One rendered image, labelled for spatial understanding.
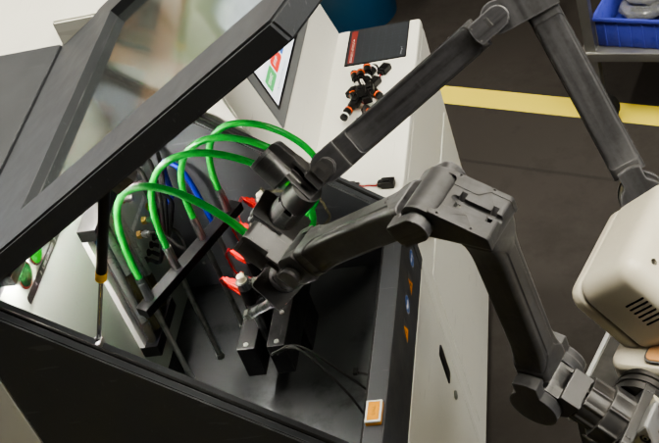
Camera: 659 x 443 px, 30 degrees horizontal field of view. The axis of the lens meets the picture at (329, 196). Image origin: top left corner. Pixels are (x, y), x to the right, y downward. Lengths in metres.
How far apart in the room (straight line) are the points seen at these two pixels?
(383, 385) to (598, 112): 0.65
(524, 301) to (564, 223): 2.27
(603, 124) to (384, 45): 1.16
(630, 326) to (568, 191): 2.22
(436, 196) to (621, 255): 0.34
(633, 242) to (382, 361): 0.70
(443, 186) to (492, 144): 2.73
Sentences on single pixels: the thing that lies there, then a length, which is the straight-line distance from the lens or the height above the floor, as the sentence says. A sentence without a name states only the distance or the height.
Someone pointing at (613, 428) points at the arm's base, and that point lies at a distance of 1.82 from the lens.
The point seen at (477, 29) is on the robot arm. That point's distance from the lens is 2.03.
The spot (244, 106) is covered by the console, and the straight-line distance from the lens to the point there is 2.61.
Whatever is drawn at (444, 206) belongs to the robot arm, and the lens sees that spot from 1.57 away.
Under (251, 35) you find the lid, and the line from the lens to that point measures 1.56.
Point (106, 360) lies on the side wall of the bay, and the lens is 2.08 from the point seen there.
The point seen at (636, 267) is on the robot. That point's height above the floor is 1.38.
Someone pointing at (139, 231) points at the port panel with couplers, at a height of 1.11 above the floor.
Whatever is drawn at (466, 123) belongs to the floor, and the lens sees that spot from 4.45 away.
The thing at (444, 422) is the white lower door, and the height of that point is 0.52.
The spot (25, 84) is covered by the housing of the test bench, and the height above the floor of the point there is 1.50.
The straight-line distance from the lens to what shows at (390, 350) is 2.37.
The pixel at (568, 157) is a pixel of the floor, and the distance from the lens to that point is 4.19.
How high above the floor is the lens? 2.64
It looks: 38 degrees down
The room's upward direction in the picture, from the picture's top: 20 degrees counter-clockwise
